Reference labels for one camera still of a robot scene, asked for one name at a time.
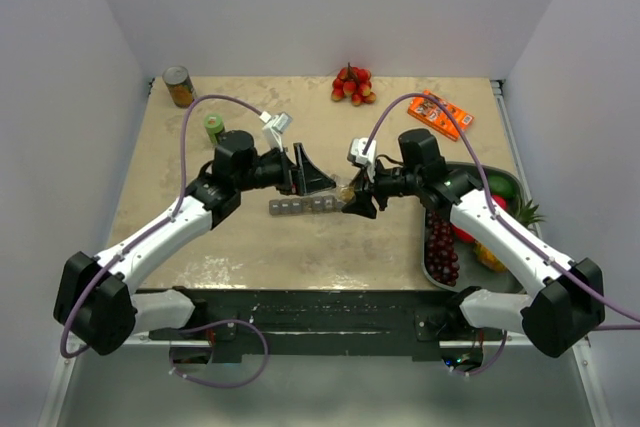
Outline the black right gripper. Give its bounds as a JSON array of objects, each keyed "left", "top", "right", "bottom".
[{"left": 342, "top": 157, "right": 422, "bottom": 219}]

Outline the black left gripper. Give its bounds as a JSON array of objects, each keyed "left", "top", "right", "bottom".
[{"left": 237, "top": 143, "right": 336, "bottom": 197}]

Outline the grey weekly pill organizer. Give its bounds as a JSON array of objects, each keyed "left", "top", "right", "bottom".
[{"left": 268, "top": 195, "right": 345, "bottom": 217}]

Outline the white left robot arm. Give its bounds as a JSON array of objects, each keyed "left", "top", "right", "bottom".
[{"left": 53, "top": 130, "right": 336, "bottom": 355}]

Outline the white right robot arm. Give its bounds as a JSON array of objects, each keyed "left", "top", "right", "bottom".
[{"left": 342, "top": 129, "right": 605, "bottom": 358}]

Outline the orange cardboard box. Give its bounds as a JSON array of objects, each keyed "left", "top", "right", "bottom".
[{"left": 407, "top": 90, "right": 475, "bottom": 142}]

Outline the bunch of red lychee fruits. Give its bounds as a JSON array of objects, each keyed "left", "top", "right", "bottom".
[{"left": 331, "top": 63, "right": 377, "bottom": 107}]

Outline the dark red grape bunch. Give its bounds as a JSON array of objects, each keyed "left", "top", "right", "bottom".
[{"left": 424, "top": 211, "right": 459, "bottom": 287}]

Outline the green cylindrical container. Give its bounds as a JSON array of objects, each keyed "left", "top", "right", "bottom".
[{"left": 204, "top": 114, "right": 226, "bottom": 145}]

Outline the green avocado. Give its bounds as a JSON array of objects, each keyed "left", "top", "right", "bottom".
[{"left": 487, "top": 175, "right": 518, "bottom": 200}]

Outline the grey fruit tray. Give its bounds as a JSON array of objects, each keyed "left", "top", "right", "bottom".
[{"left": 421, "top": 162, "right": 524, "bottom": 294}]

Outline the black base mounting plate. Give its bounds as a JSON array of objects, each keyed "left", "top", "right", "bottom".
[{"left": 150, "top": 289, "right": 501, "bottom": 363}]

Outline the pineapple toy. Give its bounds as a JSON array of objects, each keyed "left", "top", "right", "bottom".
[{"left": 474, "top": 197, "right": 544, "bottom": 273}]

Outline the tin can with dark label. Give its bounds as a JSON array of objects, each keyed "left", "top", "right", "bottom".
[{"left": 162, "top": 66, "right": 197, "bottom": 108}]

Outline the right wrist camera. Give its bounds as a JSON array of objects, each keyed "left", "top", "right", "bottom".
[{"left": 347, "top": 137, "right": 377, "bottom": 181}]

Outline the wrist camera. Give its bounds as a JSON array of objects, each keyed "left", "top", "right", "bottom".
[
  {"left": 347, "top": 137, "right": 377, "bottom": 181},
  {"left": 259, "top": 111, "right": 292, "bottom": 151}
]

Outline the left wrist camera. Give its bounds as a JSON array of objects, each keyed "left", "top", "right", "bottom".
[{"left": 259, "top": 111, "right": 292, "bottom": 151}]

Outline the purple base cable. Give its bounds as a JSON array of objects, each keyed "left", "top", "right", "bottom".
[{"left": 168, "top": 319, "right": 271, "bottom": 389}]

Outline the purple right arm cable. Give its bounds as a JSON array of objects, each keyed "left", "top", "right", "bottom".
[{"left": 363, "top": 93, "right": 640, "bottom": 377}]

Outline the aluminium frame rail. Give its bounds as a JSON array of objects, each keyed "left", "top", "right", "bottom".
[{"left": 490, "top": 80, "right": 604, "bottom": 357}]

